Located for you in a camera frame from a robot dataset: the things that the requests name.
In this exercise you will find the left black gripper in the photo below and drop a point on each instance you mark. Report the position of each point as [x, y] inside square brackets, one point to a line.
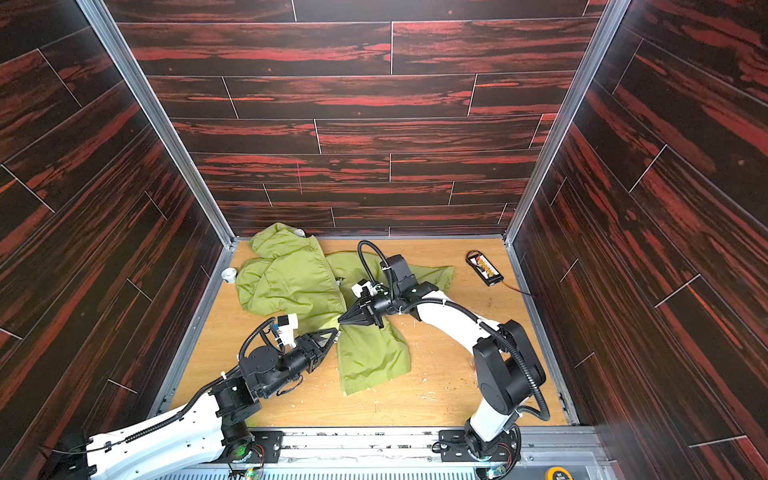
[314, 346]

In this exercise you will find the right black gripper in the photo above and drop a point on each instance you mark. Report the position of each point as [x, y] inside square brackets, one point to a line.
[368, 307]

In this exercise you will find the green zip-up jacket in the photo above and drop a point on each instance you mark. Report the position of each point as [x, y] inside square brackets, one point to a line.
[291, 274]

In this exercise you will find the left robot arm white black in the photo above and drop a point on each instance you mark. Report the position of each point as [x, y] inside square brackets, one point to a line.
[211, 426]

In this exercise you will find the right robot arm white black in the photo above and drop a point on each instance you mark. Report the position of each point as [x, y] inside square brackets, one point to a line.
[508, 371]

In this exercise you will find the black battery pack with label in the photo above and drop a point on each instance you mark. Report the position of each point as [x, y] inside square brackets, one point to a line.
[483, 268]

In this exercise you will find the yellow round tape measure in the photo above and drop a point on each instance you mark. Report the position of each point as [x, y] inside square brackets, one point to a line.
[558, 473]

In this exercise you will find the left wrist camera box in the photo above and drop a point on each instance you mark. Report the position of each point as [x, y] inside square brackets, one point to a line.
[286, 326]

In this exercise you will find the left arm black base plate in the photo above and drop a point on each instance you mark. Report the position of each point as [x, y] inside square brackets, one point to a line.
[265, 446]

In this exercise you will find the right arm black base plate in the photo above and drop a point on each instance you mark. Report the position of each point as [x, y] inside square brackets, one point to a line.
[460, 445]

